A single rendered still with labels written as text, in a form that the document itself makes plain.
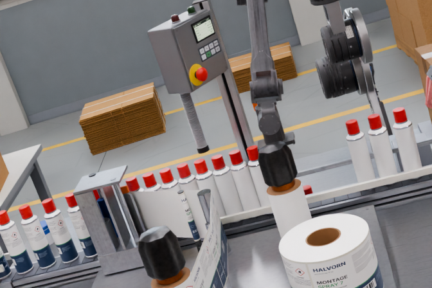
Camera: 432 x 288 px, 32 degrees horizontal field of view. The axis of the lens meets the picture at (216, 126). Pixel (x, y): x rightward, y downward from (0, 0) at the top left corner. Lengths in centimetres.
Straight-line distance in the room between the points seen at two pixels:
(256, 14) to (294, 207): 53
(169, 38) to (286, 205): 56
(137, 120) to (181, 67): 416
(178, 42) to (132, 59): 568
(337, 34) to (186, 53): 79
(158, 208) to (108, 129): 414
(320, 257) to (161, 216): 66
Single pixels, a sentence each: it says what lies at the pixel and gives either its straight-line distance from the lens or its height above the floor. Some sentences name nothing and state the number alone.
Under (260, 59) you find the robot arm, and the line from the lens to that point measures 201.
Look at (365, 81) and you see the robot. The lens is 319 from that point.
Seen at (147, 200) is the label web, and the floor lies 103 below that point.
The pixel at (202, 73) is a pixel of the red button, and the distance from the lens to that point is 207.
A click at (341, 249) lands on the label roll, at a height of 102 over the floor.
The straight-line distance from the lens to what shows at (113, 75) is 780.
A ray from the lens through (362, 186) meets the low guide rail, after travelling 215.
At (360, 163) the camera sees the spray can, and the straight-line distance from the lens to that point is 214.
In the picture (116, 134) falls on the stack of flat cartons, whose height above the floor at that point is 11.
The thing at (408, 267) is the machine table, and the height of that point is 83.
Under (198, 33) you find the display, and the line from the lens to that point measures 211.
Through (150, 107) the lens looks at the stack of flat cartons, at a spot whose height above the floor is 24.
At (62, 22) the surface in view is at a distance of 776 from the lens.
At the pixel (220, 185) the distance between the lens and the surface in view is 216.
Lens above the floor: 182
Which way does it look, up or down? 18 degrees down
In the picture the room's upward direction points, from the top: 18 degrees counter-clockwise
